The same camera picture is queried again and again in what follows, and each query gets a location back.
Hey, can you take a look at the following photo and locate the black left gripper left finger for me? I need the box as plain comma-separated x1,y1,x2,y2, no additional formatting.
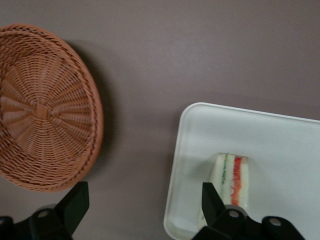
0,181,90,240

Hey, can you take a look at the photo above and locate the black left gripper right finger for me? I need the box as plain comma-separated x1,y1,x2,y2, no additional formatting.
193,182,307,240

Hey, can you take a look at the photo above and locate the triangle sandwich with filling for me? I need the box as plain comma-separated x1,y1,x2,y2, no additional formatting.
198,152,251,225

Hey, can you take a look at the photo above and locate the cream rectangular serving tray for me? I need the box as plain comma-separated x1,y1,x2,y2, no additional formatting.
163,101,320,240

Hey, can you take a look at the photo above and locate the brown round wicker basket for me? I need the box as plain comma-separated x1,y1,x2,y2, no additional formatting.
0,23,105,193

